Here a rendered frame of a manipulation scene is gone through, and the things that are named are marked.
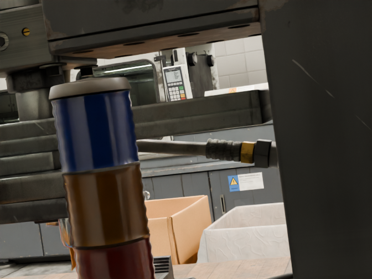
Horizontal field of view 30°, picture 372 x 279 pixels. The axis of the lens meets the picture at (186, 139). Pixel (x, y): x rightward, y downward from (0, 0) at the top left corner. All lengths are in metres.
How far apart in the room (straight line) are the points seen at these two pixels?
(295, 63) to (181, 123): 0.10
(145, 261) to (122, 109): 0.07
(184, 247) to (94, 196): 2.67
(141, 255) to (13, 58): 0.29
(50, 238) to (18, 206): 5.30
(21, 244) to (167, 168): 1.46
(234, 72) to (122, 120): 6.86
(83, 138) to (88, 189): 0.02
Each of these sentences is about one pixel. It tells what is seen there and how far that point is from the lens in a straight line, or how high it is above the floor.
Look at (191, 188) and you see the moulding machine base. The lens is 5.30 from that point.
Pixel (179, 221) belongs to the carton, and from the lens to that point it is 2.96.
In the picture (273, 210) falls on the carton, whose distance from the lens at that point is 3.37.
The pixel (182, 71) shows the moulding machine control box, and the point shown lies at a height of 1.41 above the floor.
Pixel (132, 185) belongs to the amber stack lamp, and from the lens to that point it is 0.32.
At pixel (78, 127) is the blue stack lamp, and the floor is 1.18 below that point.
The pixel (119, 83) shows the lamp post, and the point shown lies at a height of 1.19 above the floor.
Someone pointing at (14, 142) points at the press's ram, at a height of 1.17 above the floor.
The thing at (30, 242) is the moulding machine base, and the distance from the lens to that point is 5.95.
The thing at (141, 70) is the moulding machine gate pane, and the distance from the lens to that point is 5.34.
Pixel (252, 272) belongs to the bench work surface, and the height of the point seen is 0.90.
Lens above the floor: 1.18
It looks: 3 degrees down
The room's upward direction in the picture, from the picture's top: 8 degrees counter-clockwise
